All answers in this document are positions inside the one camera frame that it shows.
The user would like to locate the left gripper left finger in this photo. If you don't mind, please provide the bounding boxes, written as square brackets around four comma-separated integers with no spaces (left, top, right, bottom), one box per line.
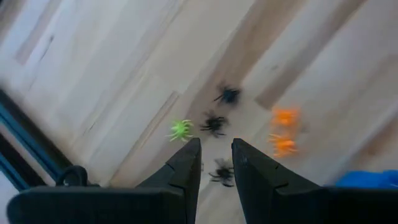
[6,138,203,224]

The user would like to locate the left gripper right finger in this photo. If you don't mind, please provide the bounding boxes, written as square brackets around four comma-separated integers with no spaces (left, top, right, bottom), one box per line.
[231,138,398,224]

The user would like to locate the black plastic spider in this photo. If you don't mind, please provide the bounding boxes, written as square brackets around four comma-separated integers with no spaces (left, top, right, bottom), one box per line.
[213,82,243,106]
[198,110,230,139]
[208,157,236,188]

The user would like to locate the orange plastic spider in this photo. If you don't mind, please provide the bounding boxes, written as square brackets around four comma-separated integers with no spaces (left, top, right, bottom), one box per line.
[267,133,300,159]
[270,106,302,128]

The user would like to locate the blue plastic basket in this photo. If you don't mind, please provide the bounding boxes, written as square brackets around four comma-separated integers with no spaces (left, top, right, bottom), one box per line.
[335,169,398,189]

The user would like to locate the green plastic spider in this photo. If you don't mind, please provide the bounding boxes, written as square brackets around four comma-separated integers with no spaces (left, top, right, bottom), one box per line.
[166,119,195,143]

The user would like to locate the black aluminium table frame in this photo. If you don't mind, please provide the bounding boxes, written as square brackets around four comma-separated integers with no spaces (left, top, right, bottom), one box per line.
[0,88,74,192]

